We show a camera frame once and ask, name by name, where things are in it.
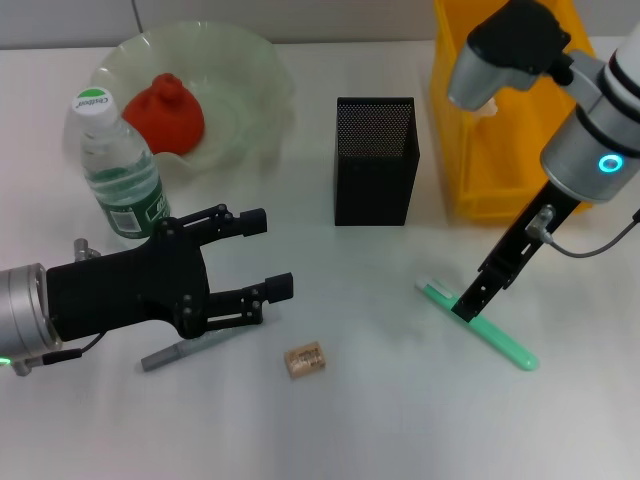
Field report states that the clear water bottle green label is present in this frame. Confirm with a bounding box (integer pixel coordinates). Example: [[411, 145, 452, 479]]
[[67, 85, 172, 240]]

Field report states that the left gripper cable with plug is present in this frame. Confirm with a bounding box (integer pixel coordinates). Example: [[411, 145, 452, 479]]
[[12, 238, 109, 377]]

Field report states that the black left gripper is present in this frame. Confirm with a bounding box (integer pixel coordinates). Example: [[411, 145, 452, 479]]
[[45, 203, 295, 344]]

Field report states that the right gripper cable with plug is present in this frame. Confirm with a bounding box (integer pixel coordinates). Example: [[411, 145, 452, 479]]
[[527, 203, 640, 259]]

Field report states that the grey marker pen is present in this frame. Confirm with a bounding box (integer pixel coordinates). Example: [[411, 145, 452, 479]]
[[139, 324, 241, 372]]

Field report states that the white paper ball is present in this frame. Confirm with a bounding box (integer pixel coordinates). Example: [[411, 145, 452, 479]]
[[469, 97, 501, 120]]

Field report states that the yellow plastic storage bin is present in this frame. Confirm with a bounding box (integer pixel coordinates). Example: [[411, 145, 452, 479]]
[[430, 0, 597, 225]]

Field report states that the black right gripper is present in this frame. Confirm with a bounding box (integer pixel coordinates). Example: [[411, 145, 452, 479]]
[[451, 181, 582, 325]]

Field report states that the black mesh pen holder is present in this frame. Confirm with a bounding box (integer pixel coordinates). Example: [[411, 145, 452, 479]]
[[332, 96, 422, 227]]

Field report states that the pale green glass fruit bowl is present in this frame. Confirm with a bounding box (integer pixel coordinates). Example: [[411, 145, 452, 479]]
[[89, 20, 296, 174]]

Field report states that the gripper cable with plug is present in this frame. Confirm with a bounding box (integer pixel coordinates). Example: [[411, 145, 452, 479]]
[[527, 203, 640, 259], [12, 238, 109, 377]]

